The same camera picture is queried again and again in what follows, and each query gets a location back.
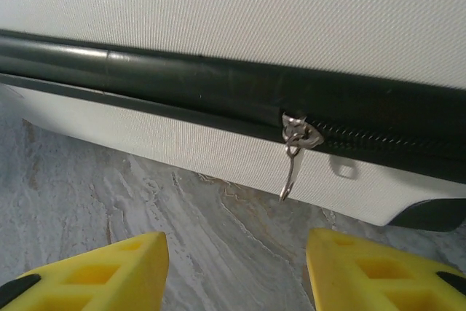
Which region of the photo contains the silver metal zipper pull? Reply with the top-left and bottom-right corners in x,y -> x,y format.
278,113 -> 325,203

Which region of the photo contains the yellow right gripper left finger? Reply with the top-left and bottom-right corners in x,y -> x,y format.
0,231 -> 170,311

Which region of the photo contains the white hard-shell suitcase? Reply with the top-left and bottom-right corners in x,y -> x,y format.
0,0 -> 466,233

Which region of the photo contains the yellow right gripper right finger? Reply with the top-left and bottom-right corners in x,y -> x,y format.
305,227 -> 466,311

